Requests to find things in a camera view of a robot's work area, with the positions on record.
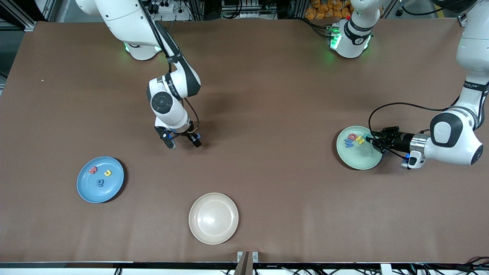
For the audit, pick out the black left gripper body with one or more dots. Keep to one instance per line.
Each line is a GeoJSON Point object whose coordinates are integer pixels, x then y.
{"type": "Point", "coordinates": [400, 139]}

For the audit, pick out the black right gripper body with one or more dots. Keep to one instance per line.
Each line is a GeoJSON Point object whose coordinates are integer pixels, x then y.
{"type": "Point", "coordinates": [190, 136]}

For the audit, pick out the yellow foam letter H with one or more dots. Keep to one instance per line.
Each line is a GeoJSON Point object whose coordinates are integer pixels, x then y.
{"type": "Point", "coordinates": [360, 140]}

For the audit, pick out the red foam letter Q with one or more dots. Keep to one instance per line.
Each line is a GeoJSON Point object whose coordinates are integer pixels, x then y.
{"type": "Point", "coordinates": [352, 137]}

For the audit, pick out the blue foam letter M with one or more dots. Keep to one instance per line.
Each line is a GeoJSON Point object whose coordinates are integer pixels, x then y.
{"type": "Point", "coordinates": [348, 143]}

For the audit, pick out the yellow foam letter u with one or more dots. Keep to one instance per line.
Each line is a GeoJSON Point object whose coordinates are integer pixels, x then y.
{"type": "Point", "coordinates": [107, 173]}

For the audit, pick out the red foam letter w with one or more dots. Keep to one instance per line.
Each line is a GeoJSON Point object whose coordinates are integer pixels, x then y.
{"type": "Point", "coordinates": [92, 170]}

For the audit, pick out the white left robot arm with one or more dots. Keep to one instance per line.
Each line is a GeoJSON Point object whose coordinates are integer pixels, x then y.
{"type": "Point", "coordinates": [454, 141]}

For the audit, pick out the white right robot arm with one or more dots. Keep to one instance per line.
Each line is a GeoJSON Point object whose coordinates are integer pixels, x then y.
{"type": "Point", "coordinates": [122, 19]}

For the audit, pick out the light green round plate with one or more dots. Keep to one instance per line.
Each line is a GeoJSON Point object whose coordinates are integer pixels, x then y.
{"type": "Point", "coordinates": [357, 156]}

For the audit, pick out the beige round plate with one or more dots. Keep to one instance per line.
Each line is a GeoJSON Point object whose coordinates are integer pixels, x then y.
{"type": "Point", "coordinates": [213, 218]}

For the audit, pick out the brown table cover mat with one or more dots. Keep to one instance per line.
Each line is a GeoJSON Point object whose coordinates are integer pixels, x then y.
{"type": "Point", "coordinates": [229, 57]}

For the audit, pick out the blue round plate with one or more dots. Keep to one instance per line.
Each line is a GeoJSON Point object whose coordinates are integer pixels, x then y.
{"type": "Point", "coordinates": [110, 191]}

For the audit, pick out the white power strip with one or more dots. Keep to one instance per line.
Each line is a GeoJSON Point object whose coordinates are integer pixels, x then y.
{"type": "Point", "coordinates": [164, 7]}

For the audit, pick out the orange fruit pile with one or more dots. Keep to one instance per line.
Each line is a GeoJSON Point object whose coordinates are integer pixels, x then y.
{"type": "Point", "coordinates": [328, 8]}

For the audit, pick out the white control box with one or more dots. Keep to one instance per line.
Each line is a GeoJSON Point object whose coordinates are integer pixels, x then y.
{"type": "Point", "coordinates": [248, 7]}

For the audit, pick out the silver table edge bracket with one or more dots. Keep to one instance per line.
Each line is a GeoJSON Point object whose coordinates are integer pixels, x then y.
{"type": "Point", "coordinates": [239, 256]}

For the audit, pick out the brown camera pole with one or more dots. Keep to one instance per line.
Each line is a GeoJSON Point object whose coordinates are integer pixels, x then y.
{"type": "Point", "coordinates": [244, 265]}

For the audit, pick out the silver aluminium frame profile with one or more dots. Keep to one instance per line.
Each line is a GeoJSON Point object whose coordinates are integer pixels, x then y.
{"type": "Point", "coordinates": [28, 26]}
{"type": "Point", "coordinates": [470, 13]}

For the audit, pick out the white table frame rail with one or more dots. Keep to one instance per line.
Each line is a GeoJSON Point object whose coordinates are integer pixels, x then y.
{"type": "Point", "coordinates": [57, 272]}

